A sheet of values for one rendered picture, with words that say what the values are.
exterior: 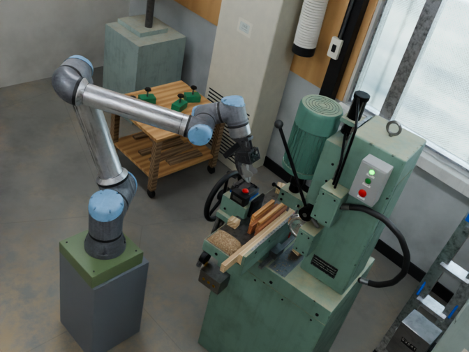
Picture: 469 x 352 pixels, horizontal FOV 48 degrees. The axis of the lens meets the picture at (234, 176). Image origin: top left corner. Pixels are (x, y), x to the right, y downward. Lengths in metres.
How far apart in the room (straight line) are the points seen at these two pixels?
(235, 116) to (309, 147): 0.33
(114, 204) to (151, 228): 1.21
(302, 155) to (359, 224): 0.35
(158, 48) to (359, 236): 2.65
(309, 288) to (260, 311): 0.31
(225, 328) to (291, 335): 0.42
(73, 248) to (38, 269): 0.77
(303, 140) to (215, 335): 1.23
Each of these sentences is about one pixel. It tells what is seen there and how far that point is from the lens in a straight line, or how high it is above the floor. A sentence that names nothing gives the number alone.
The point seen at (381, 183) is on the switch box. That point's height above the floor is 1.43.
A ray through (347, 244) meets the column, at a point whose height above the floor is 1.07.
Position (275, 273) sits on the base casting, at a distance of 2.33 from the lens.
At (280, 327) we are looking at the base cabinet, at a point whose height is 0.53.
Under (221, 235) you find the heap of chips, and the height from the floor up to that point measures 0.93.
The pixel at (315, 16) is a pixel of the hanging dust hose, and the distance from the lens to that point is 3.51.
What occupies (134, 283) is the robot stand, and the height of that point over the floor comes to 0.45.
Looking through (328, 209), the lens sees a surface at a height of 1.23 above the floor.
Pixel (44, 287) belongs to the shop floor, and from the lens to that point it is 3.21.
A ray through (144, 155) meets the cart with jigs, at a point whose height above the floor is 0.18.
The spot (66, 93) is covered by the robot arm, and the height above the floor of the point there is 1.38.
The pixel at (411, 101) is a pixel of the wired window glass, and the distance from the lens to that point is 3.50.
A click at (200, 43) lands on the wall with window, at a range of 4.54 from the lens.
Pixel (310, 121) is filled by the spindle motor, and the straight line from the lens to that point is 2.05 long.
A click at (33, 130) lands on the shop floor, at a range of 4.39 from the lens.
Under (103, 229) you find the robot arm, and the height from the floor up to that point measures 0.79.
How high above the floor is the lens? 2.45
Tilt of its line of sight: 37 degrees down
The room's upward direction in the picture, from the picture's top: 14 degrees clockwise
